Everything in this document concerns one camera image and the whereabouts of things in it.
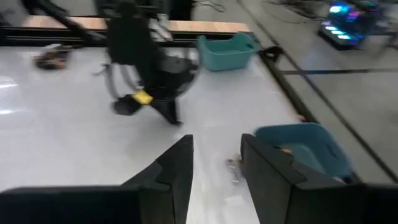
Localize wooden base board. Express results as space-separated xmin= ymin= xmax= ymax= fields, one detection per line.
xmin=22 ymin=15 xmax=251 ymax=33

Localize teal plastic bin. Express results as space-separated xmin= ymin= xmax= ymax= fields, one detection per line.
xmin=198 ymin=32 xmax=261 ymax=72

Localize black corner bracket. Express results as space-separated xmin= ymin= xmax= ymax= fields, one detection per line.
xmin=259 ymin=45 xmax=284 ymax=62

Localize blue-grey plastic bin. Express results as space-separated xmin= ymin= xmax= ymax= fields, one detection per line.
xmin=254 ymin=123 xmax=354 ymax=185

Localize metal base plate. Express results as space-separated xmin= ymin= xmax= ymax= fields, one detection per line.
xmin=148 ymin=17 xmax=174 ymax=42

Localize computer case RGB lights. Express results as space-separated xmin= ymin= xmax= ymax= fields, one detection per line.
xmin=318 ymin=1 xmax=384 ymax=50

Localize yellow cable tag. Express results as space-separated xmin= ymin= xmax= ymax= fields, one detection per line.
xmin=131 ymin=89 xmax=154 ymax=105

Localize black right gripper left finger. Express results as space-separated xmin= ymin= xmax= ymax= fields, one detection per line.
xmin=0 ymin=134 xmax=194 ymax=224

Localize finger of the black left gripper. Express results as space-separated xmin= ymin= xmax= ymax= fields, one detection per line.
xmin=165 ymin=98 xmax=183 ymax=126
xmin=150 ymin=99 xmax=175 ymax=124

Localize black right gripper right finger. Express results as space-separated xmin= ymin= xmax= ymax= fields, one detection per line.
xmin=241 ymin=133 xmax=398 ymax=224

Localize black diagonal frame strut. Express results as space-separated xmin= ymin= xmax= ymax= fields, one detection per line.
xmin=21 ymin=0 xmax=108 ymax=43

